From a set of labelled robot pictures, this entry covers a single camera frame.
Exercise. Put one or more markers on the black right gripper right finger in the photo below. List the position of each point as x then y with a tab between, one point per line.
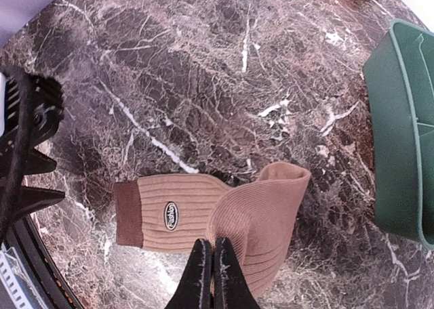
230	288

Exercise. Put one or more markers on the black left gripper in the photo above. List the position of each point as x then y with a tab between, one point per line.
32	108

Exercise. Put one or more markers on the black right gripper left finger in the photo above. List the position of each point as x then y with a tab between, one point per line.
193	291

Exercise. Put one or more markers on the brown ribbed sock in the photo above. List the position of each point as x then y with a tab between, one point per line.
169	212

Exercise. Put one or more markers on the green divided organizer tray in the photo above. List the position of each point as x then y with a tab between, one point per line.
399	80

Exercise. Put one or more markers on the white slotted cable duct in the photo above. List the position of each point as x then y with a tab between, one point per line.
10	277

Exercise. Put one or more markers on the black front table rail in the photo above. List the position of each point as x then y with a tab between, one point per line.
36	267

